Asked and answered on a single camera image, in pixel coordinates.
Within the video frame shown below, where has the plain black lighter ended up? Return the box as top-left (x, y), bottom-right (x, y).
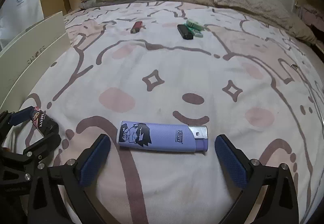
top-left (177, 24), bottom-right (193, 41)

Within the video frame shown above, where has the printed blanket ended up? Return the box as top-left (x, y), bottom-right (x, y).
top-left (0, 0), bottom-right (324, 224)

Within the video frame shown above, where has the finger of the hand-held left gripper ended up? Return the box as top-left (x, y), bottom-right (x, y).
top-left (23, 131), bottom-right (61, 164)
top-left (0, 106), bottom-right (36, 138)

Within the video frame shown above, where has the pile of clothes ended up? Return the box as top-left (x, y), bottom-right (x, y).
top-left (297, 3), bottom-right (324, 44)

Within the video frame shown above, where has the white paper bag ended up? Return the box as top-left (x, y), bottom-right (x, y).
top-left (0, 0), bottom-right (48, 49)

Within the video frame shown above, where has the purple lighter with cartoon print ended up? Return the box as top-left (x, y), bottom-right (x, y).
top-left (117, 120), bottom-right (208, 153)

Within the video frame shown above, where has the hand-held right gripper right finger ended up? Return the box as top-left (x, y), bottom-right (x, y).
top-left (215, 135), bottom-right (299, 224)

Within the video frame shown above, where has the beige duvet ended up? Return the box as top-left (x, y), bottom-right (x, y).
top-left (80, 0), bottom-right (317, 44)

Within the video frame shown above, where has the red lighter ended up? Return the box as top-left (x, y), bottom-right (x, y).
top-left (130, 21), bottom-right (144, 34)

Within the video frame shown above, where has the white shoe box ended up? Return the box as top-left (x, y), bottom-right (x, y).
top-left (0, 11), bottom-right (71, 113)

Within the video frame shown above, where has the mint green lighter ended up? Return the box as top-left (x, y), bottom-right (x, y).
top-left (186, 19), bottom-right (203, 29)

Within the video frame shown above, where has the black lighter with printed label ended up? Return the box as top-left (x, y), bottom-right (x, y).
top-left (30, 106), bottom-right (59, 136)

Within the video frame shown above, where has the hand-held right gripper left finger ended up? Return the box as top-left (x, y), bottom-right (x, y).
top-left (27, 134), bottom-right (112, 224)

